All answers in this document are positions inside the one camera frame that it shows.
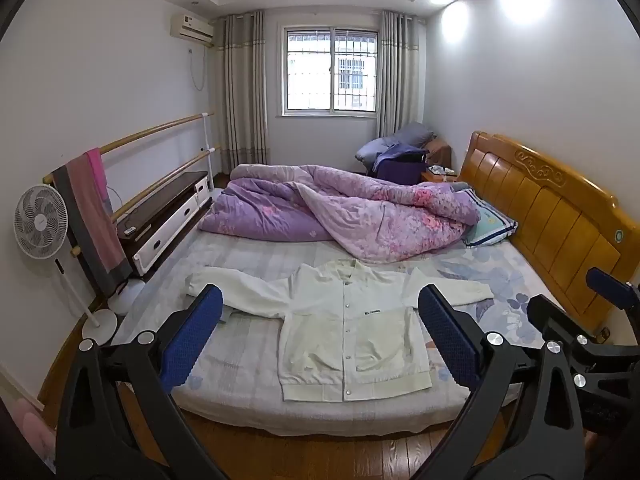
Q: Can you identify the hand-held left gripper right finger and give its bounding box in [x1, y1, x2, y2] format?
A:
[417, 285, 587, 480]

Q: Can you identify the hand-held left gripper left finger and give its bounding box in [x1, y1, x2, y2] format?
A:
[55, 284, 231, 480]

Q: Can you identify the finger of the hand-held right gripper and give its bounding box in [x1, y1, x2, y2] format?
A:
[586, 267, 640, 312]
[527, 294, 608, 358]

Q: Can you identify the white button jacket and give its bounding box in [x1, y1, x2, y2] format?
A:
[185, 258, 493, 403]

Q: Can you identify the bed with floral sheet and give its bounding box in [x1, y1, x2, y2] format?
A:
[110, 175, 571, 438]

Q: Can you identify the white round stand base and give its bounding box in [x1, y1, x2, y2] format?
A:
[107, 280, 147, 317]

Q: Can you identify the wooden headboard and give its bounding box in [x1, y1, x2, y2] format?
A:
[457, 131, 640, 336]

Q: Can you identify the dark and white tv cabinet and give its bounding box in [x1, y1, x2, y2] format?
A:
[116, 171, 211, 281]

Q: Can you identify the teal printed pillow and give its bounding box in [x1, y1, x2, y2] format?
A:
[462, 190, 519, 247]

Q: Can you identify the purple floral duvet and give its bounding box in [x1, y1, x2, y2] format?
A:
[199, 163, 482, 264]

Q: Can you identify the pink and grey towel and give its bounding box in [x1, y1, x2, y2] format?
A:
[51, 147, 133, 297]

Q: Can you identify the wooden nightstand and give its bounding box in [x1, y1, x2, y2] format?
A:
[421, 167, 458, 184]

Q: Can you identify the dark purple bag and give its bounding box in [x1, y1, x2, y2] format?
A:
[376, 152, 429, 186]

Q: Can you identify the pink soft object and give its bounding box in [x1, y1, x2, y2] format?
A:
[12, 395, 56, 472]

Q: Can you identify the white standing fan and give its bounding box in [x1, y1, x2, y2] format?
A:
[13, 184, 121, 346]

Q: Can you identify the brown chair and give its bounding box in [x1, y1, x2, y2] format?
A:
[425, 137, 453, 171]

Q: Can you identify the grey purple bedding pile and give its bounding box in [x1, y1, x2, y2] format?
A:
[356, 122, 436, 173]

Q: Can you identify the grey beige curtain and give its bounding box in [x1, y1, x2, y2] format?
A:
[376, 10, 426, 138]
[216, 10, 273, 175]

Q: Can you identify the barred window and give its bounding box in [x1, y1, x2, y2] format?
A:
[281, 24, 379, 118]

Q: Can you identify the white air conditioner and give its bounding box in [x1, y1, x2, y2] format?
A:
[170, 12, 216, 48]

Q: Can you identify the white barre post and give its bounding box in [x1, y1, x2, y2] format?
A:
[201, 110, 217, 192]

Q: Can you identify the wooden barre rail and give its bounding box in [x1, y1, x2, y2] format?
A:
[70, 146, 221, 256]
[42, 112, 215, 184]

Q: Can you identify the air conditioner cable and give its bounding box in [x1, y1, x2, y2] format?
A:
[187, 48, 207, 92]

